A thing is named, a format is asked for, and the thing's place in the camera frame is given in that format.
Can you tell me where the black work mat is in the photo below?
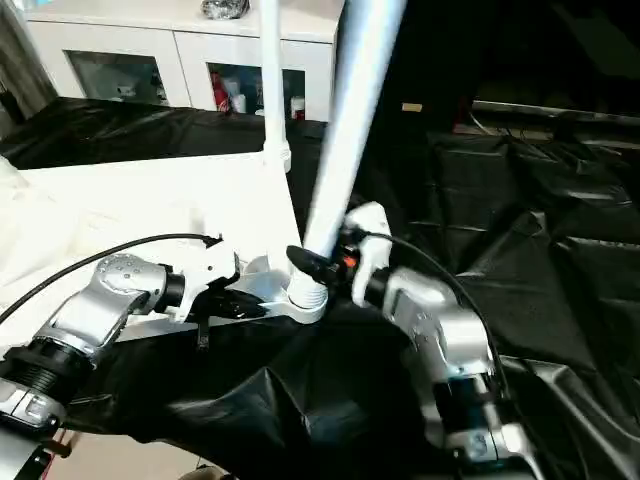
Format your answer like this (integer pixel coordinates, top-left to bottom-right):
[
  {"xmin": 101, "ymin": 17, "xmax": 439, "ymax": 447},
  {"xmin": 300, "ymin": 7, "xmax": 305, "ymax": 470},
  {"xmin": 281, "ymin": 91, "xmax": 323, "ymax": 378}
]
[{"xmin": 0, "ymin": 95, "xmax": 640, "ymax": 480}]

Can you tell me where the grey horizontal rail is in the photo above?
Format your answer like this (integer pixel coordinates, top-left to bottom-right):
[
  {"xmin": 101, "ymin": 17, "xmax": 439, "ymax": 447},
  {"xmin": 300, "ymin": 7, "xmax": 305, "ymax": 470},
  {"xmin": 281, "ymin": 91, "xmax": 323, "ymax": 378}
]
[{"xmin": 470, "ymin": 99, "xmax": 640, "ymax": 121}]

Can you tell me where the red bottle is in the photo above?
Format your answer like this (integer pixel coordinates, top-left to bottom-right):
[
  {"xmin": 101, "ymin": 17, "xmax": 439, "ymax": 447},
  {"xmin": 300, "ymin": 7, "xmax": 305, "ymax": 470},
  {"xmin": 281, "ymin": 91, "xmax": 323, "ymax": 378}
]
[{"xmin": 211, "ymin": 74, "xmax": 232, "ymax": 114}]

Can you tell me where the white cabinet with glass doors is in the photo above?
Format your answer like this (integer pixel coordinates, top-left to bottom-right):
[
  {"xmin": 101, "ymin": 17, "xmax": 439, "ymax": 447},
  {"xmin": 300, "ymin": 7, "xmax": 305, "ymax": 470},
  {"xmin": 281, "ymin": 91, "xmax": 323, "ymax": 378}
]
[{"xmin": 20, "ymin": 0, "xmax": 342, "ymax": 123}]

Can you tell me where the grey window curtain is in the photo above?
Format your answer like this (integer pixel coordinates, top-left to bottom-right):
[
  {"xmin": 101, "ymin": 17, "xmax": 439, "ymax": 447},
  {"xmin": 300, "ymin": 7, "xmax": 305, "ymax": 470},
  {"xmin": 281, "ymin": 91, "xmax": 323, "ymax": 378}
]
[{"xmin": 0, "ymin": 0, "xmax": 59, "ymax": 116}]

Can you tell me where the white plastic table top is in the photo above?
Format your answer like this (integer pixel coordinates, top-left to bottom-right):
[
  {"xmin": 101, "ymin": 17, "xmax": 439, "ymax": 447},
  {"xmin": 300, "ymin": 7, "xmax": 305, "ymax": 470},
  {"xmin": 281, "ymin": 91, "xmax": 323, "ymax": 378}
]
[{"xmin": 0, "ymin": 150, "xmax": 332, "ymax": 347}]

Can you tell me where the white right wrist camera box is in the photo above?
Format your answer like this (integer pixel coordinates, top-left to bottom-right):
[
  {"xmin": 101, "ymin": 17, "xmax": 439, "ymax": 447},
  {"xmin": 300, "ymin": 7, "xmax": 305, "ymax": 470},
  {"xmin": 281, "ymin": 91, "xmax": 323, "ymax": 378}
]
[{"xmin": 343, "ymin": 202, "xmax": 394, "ymax": 307}]

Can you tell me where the white plastic table leg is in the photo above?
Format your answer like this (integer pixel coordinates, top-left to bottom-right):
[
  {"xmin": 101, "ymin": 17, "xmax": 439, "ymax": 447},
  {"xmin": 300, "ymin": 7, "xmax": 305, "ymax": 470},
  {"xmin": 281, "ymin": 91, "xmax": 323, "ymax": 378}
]
[
  {"xmin": 285, "ymin": 0, "xmax": 410, "ymax": 307},
  {"xmin": 257, "ymin": 0, "xmax": 294, "ymax": 173}
]

